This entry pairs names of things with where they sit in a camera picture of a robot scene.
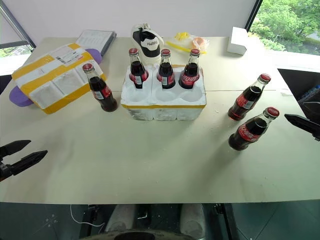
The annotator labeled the glass cola bottle red cap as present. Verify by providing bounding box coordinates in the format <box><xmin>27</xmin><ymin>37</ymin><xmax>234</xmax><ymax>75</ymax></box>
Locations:
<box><xmin>82</xmin><ymin>63</ymin><xmax>119</xmax><ymax>113</ymax></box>
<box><xmin>128</xmin><ymin>47</ymin><xmax>150</xmax><ymax>90</ymax></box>
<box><xmin>156</xmin><ymin>48</ymin><xmax>177</xmax><ymax>90</ymax></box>
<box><xmin>228</xmin><ymin>106</ymin><xmax>281</xmax><ymax>152</ymax></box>
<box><xmin>178</xmin><ymin>48</ymin><xmax>202</xmax><ymax>90</ymax></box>
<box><xmin>227</xmin><ymin>73</ymin><xmax>272</xmax><ymax>123</ymax></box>

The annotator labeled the grey rounded shape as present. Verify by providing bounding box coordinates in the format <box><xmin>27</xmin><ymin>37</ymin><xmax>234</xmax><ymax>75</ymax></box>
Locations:
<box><xmin>179</xmin><ymin>203</ymin><xmax>206</xmax><ymax>239</ymax></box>

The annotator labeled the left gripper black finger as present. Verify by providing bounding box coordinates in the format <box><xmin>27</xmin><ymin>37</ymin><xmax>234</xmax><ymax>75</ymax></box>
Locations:
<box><xmin>8</xmin><ymin>149</ymin><xmax>49</xmax><ymax>176</ymax></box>
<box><xmin>0</xmin><ymin>139</ymin><xmax>32</xmax><ymax>160</ymax></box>

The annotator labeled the dark window frame post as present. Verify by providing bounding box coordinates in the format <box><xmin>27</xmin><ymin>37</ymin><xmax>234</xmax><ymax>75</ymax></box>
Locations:
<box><xmin>244</xmin><ymin>0</ymin><xmax>264</xmax><ymax>31</ymax></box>

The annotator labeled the grey plastic wrapped packet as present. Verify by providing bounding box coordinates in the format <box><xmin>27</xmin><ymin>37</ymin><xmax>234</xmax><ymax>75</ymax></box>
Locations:
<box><xmin>75</xmin><ymin>29</ymin><xmax>118</xmax><ymax>57</ymax></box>

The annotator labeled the thin white cable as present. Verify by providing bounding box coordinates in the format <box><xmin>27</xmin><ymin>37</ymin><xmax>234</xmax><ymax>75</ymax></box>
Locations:
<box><xmin>69</xmin><ymin>204</ymin><xmax>106</xmax><ymax>228</ymax></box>

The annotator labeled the black table leg frame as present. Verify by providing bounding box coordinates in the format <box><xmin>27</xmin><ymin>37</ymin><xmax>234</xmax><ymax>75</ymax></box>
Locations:
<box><xmin>79</xmin><ymin>203</ymin><xmax>101</xmax><ymax>240</ymax></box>
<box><xmin>211</xmin><ymin>203</ymin><xmax>240</xmax><ymax>240</ymax></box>

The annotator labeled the white and black sneaker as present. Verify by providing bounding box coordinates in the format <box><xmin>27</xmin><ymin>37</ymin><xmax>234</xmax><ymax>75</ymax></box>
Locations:
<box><xmin>131</xmin><ymin>22</ymin><xmax>165</xmax><ymax>67</ymax></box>

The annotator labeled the white foam bottle holder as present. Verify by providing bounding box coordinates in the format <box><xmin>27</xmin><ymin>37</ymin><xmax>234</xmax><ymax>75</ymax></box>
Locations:
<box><xmin>120</xmin><ymin>63</ymin><xmax>207</xmax><ymax>122</ymax></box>

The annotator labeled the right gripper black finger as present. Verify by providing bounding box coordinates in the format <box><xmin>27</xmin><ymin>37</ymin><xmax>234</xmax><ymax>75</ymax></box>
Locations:
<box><xmin>284</xmin><ymin>113</ymin><xmax>320</xmax><ymax>141</ymax></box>

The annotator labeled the dark window frame bar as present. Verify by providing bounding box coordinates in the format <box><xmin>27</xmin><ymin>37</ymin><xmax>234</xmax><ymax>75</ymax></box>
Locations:
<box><xmin>0</xmin><ymin>4</ymin><xmax>37</xmax><ymax>50</ymax></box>

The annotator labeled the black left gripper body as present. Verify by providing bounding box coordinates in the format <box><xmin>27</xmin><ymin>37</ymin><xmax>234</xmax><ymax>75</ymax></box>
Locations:
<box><xmin>0</xmin><ymin>159</ymin><xmax>13</xmax><ymax>183</ymax></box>

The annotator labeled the white foam lid yellow tape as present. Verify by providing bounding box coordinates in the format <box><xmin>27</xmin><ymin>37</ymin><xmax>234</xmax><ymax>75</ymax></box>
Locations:
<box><xmin>11</xmin><ymin>42</ymin><xmax>108</xmax><ymax>116</ymax></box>

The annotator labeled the clear zip bag yellow strip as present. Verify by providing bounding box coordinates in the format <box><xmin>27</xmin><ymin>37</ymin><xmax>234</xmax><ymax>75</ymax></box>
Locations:
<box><xmin>165</xmin><ymin>34</ymin><xmax>210</xmax><ymax>55</ymax></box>

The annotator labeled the white cardboard box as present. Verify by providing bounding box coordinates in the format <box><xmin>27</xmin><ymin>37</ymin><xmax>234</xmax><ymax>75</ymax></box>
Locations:
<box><xmin>227</xmin><ymin>26</ymin><xmax>252</xmax><ymax>56</ymax></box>

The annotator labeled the yellow plastic toy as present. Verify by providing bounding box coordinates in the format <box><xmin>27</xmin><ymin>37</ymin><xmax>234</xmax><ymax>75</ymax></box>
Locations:
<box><xmin>173</xmin><ymin>31</ymin><xmax>191</xmax><ymax>41</ymax></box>

